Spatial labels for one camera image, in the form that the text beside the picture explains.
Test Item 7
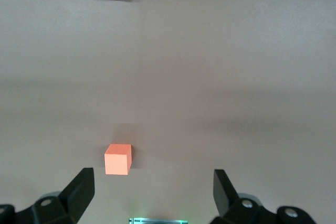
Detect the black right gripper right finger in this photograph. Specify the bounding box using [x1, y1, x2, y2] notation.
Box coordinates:
[211, 169, 320, 224]

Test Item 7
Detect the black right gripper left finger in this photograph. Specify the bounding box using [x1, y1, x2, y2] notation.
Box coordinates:
[0, 167, 96, 224]

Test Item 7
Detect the orange foam cube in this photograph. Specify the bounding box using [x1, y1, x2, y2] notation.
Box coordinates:
[104, 144, 132, 176]

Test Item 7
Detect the brown table cover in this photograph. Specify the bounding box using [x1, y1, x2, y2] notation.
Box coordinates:
[0, 0, 336, 224]

